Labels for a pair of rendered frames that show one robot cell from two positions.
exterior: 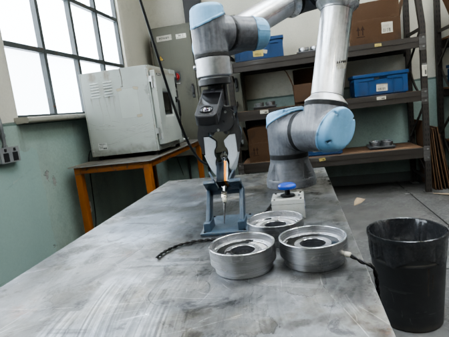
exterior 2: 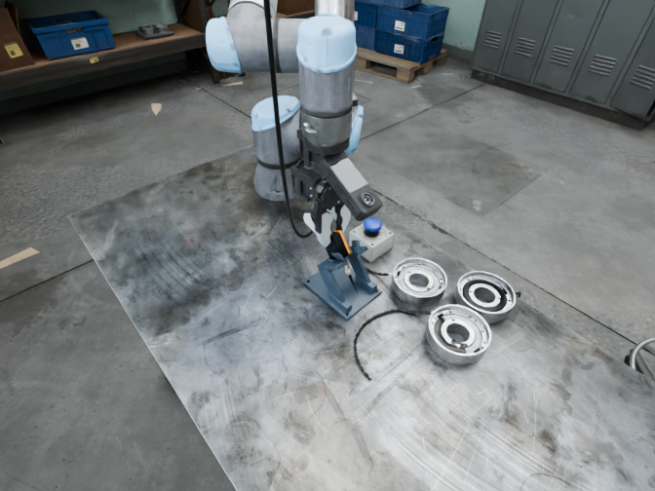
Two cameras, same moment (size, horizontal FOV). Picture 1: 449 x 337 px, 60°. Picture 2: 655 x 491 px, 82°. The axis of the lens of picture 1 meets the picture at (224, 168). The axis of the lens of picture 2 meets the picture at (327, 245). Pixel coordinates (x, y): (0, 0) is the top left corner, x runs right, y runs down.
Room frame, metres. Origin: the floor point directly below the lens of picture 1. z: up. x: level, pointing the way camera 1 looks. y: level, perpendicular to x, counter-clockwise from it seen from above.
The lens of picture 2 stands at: (0.54, 0.43, 1.39)
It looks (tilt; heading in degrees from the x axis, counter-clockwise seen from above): 43 degrees down; 307
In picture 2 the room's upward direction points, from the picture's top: straight up
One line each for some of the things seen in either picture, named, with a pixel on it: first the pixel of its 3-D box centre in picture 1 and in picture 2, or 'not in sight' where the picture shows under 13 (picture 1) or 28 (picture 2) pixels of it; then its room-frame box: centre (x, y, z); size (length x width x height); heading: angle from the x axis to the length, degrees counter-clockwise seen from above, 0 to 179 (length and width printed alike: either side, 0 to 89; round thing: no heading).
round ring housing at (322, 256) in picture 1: (313, 247); (482, 297); (0.58, -0.12, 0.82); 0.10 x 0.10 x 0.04
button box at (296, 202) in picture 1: (288, 204); (369, 238); (0.85, -0.13, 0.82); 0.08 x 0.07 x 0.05; 169
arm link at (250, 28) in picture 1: (240, 35); (317, 47); (0.94, -0.07, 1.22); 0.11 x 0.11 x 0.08; 35
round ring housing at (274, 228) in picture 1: (275, 229); (418, 283); (0.70, -0.08, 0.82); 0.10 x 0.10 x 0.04
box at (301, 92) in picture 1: (311, 85); not in sight; (4.17, -1.01, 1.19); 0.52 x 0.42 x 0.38; 79
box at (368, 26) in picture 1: (372, 25); not in sight; (4.04, -1.65, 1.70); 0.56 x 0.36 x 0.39; 74
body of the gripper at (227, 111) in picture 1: (218, 106); (324, 168); (0.87, 0.00, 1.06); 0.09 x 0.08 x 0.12; 170
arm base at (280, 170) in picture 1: (290, 168); (281, 169); (1.17, -0.20, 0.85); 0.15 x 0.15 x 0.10
